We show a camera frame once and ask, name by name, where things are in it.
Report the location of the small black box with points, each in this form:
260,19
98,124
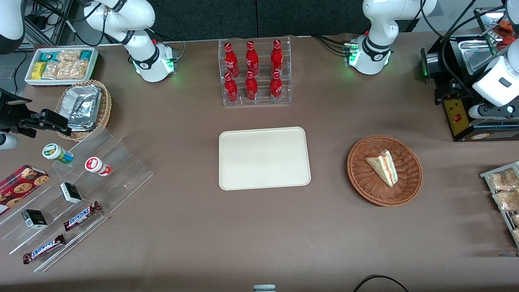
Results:
71,192
34,219

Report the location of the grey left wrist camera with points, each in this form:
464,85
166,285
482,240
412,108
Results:
490,111

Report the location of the white rectangular snack bin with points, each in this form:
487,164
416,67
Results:
61,82

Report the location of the steel warmer pan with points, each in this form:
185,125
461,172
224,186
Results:
476,54

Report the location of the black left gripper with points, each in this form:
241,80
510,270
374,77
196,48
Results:
457,90

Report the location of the red lid drink cup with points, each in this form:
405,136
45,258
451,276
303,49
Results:
95,165

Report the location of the green lid drink cup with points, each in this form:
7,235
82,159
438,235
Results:
52,151

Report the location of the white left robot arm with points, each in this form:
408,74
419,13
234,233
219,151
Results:
377,24

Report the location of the Snickers chocolate bar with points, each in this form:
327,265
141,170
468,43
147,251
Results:
81,215
43,248

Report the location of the red sausage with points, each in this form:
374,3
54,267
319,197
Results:
509,41
507,25

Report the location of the cream plastic tray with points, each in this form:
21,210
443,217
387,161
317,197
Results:
263,160

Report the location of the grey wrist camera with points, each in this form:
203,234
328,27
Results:
7,141
490,111

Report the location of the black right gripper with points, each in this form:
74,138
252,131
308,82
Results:
9,115

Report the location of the light tan wicker basket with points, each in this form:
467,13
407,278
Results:
106,109

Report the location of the clear bag of crackers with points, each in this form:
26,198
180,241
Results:
77,69
69,56
54,70

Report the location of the black food warmer cabinet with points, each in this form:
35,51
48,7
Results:
462,125

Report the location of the red cola bottle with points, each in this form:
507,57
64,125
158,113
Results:
276,87
277,57
231,89
251,87
231,61
251,59

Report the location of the red cookie box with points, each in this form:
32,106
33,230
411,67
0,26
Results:
20,186

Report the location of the yellow snack packet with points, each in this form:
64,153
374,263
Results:
38,71

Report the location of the aluminium frame rack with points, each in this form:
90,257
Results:
61,24

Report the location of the silver foil pack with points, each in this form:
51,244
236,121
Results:
83,103
83,125

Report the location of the clear acrylic bottle rack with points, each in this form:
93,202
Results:
263,101

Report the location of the clear acrylic stepped stand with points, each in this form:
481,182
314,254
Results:
117,162

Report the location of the triangular sandwich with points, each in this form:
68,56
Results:
383,166

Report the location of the clear bag of fried snacks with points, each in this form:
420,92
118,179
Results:
515,220
507,200
502,180
516,235

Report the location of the brown round wicker basket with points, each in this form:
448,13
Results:
365,178

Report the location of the teal snack packet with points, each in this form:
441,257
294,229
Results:
86,55
49,56

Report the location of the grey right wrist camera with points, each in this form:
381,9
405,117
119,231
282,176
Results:
7,141

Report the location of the black box with green light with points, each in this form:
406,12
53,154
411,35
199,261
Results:
432,65

